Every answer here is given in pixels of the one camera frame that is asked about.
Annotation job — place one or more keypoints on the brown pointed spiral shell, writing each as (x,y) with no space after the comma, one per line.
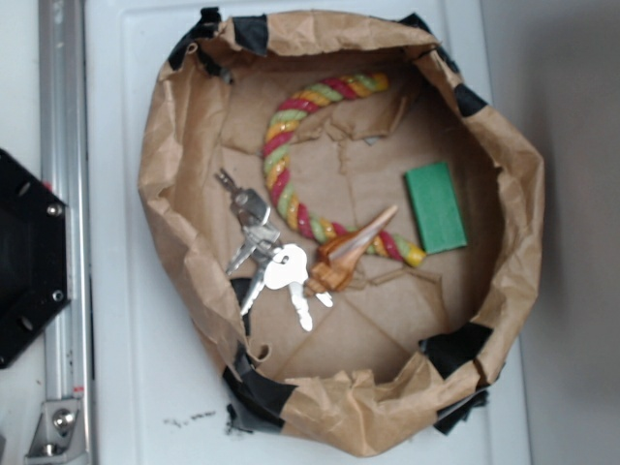
(337,259)

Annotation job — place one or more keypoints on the silver key bunch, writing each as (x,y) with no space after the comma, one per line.
(279,265)

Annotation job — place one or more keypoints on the brown paper bag bin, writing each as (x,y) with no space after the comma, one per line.
(323,113)

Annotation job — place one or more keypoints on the green rectangular block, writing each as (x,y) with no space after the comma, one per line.
(434,202)

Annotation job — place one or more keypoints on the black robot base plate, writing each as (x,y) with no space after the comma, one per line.
(34,270)

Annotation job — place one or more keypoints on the aluminium extrusion rail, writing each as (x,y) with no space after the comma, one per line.
(68,339)

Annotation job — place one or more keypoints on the metal corner bracket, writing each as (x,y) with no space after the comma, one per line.
(60,436)

